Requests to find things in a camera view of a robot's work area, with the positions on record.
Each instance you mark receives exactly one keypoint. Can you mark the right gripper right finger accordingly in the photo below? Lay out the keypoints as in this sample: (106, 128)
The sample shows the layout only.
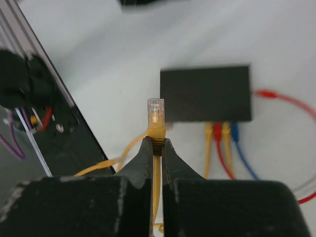
(196, 207)

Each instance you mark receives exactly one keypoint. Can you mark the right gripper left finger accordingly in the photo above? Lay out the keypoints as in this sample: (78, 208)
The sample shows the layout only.
(97, 206)

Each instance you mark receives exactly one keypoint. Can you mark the black network switch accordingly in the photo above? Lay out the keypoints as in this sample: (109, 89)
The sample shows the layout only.
(215, 94)

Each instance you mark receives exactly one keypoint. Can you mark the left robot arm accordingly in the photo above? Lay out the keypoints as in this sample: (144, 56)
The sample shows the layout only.
(25, 81)

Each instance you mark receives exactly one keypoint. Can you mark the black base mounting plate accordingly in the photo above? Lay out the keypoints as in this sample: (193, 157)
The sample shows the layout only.
(67, 144)

